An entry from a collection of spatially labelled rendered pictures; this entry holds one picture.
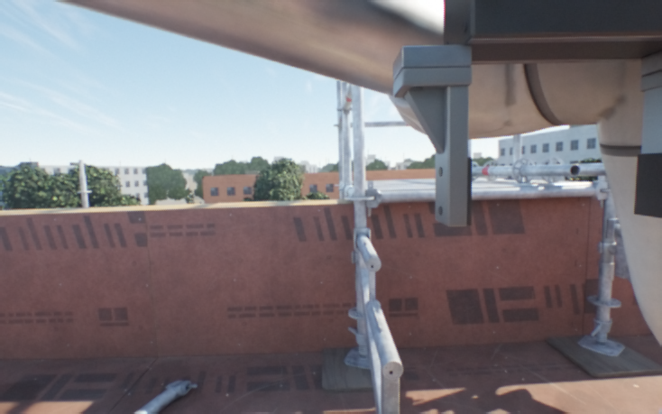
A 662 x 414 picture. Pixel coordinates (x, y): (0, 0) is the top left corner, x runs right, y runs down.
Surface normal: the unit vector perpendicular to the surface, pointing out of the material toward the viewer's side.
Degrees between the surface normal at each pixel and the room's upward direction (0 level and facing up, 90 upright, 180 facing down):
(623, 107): 109
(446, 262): 90
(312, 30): 136
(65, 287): 90
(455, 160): 90
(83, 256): 90
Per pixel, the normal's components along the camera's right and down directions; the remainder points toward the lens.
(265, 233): 0.02, 0.11
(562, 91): -0.69, 0.61
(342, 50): 0.21, 0.88
